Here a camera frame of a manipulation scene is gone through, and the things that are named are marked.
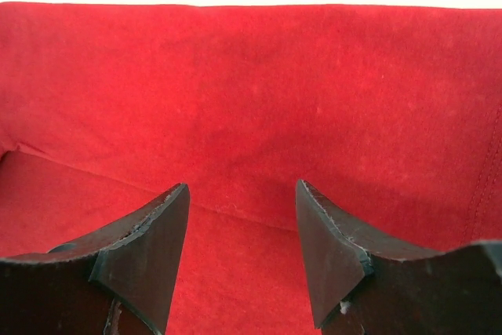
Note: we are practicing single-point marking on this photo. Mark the red t shirt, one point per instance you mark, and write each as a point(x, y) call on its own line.
point(394, 113)

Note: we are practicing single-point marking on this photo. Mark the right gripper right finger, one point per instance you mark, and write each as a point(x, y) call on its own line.
point(361, 280)

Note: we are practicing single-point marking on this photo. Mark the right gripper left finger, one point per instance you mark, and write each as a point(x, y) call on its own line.
point(118, 279)

